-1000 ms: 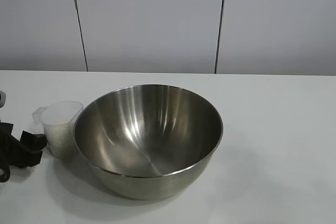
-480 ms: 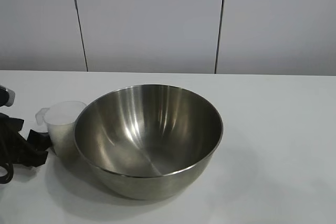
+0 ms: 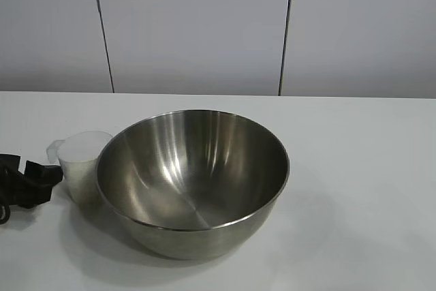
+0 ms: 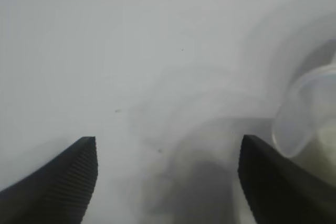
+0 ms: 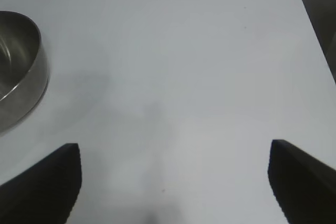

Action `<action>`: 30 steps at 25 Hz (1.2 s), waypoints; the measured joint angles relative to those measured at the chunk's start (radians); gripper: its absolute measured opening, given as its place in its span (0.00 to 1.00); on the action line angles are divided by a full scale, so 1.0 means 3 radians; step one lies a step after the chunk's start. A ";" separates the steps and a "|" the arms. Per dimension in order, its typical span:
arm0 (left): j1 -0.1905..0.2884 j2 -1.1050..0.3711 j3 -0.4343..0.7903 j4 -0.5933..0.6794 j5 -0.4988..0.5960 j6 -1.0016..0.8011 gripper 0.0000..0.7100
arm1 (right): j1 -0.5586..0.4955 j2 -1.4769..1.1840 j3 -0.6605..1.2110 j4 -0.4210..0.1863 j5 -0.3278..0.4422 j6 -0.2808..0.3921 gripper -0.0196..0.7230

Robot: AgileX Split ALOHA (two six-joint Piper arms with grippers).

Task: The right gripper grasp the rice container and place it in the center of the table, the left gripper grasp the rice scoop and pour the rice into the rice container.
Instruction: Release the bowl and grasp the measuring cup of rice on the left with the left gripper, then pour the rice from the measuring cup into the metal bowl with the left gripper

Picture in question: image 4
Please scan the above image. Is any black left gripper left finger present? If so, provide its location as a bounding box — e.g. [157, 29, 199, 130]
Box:
[0, 136, 99, 224]

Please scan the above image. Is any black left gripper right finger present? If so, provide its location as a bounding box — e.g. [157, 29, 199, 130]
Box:
[237, 134, 336, 224]

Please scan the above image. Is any clear plastic measuring cup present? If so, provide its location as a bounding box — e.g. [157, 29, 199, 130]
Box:
[271, 65, 336, 186]

